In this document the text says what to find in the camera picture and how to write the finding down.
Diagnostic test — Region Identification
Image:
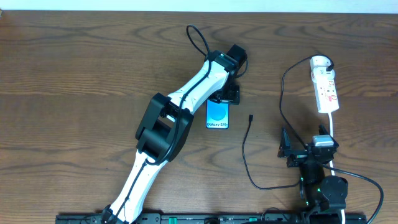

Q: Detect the blue Galaxy smartphone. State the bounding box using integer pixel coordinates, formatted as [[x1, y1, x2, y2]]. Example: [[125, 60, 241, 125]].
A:
[[206, 100, 229, 129]]

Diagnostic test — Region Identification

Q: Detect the black USB charging cable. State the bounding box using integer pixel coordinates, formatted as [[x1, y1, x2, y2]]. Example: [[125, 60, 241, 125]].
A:
[[241, 54, 335, 191]]

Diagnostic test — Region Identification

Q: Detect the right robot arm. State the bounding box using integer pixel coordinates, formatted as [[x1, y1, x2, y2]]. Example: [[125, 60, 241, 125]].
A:
[[277, 125, 348, 223]]

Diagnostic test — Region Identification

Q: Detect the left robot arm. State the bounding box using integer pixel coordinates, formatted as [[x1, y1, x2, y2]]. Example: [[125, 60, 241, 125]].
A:
[[101, 45, 248, 223]]

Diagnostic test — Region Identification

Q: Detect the white power strip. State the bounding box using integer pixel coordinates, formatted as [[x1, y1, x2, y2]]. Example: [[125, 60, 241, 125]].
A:
[[311, 67, 340, 114]]

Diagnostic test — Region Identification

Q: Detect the white power strip cord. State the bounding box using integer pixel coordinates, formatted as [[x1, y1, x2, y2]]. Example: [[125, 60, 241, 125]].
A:
[[328, 112, 346, 224]]

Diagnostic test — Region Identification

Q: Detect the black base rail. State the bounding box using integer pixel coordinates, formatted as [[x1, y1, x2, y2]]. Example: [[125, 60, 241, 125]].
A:
[[55, 212, 368, 224]]

